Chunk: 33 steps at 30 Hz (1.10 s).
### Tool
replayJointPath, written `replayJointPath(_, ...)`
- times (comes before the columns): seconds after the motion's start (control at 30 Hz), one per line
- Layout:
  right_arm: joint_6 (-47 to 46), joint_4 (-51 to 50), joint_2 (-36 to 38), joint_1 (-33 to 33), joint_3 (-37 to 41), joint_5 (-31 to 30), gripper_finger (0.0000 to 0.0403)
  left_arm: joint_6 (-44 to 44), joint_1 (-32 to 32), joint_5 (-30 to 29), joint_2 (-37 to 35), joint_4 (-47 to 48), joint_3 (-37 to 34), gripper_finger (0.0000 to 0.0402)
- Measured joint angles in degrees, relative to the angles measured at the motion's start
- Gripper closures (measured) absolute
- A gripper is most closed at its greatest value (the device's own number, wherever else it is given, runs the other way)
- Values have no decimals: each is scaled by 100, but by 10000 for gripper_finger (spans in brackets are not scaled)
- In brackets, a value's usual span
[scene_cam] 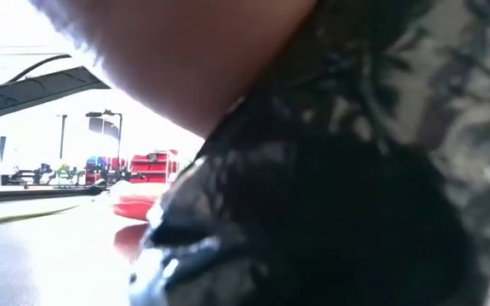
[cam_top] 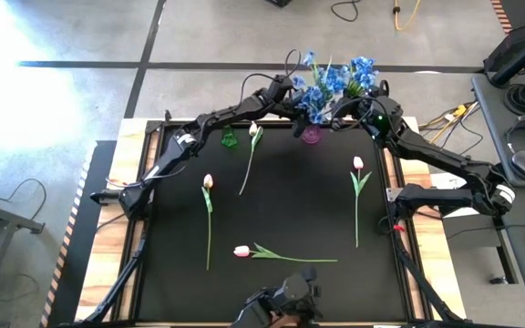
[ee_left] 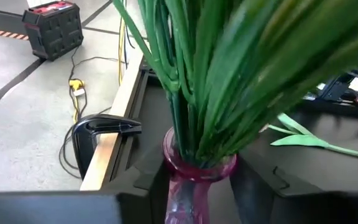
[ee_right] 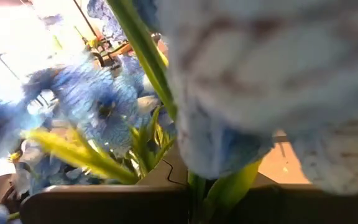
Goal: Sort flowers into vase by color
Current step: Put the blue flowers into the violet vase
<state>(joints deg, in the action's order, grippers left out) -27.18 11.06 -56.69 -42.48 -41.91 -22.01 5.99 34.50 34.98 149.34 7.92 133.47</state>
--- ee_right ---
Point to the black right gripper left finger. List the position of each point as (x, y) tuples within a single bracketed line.
[(169, 174)]

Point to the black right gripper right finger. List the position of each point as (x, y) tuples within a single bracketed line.
[(263, 180)]

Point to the blue veined flower bunch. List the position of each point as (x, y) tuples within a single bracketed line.
[(104, 102)]

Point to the blue artificial flower spray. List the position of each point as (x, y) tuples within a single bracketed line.
[(259, 77)]

